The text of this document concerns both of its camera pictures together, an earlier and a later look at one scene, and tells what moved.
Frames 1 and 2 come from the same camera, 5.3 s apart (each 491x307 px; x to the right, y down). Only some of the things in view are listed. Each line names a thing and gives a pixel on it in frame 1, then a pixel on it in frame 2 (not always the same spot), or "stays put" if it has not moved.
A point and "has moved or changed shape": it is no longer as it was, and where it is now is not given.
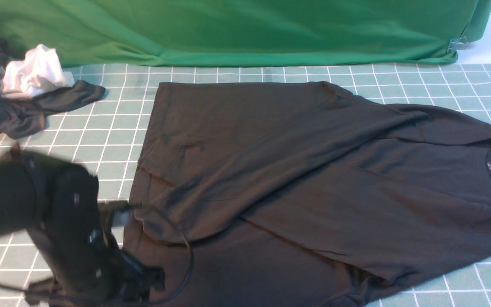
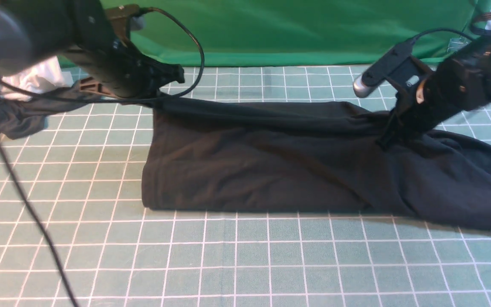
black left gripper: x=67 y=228 → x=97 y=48
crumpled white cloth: x=40 y=70 stays put
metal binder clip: x=456 y=43 stays put
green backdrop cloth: x=99 y=33 stays put
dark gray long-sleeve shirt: x=295 y=194 has moved or changed shape
